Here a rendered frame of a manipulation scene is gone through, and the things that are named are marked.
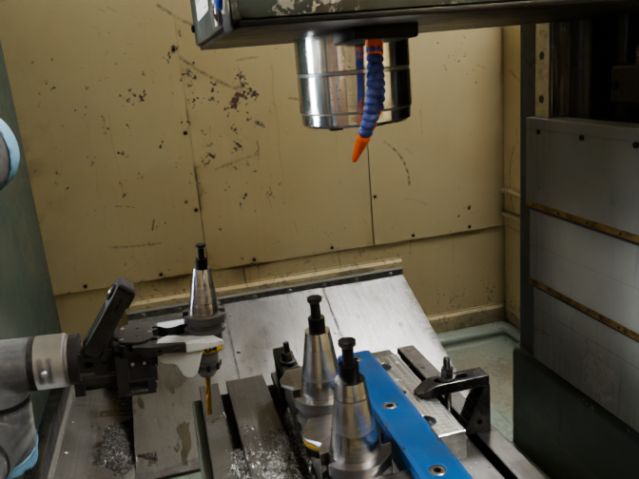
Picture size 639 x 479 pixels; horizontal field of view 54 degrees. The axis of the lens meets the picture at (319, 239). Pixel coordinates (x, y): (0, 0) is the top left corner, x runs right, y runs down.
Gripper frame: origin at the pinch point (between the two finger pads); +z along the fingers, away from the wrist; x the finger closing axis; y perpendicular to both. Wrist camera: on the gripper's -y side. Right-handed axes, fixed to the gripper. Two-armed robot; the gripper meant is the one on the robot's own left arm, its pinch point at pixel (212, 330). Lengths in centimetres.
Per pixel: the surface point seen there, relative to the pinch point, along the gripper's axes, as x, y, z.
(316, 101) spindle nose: 4.0, -32.8, 15.3
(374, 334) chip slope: -79, 40, 53
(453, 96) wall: -101, -29, 86
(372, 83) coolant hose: 19.4, -35.3, 17.9
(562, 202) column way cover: -12, -13, 66
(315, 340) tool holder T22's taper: 31.9, -10.9, 7.9
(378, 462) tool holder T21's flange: 44.3, -4.9, 10.2
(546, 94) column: -19, -32, 65
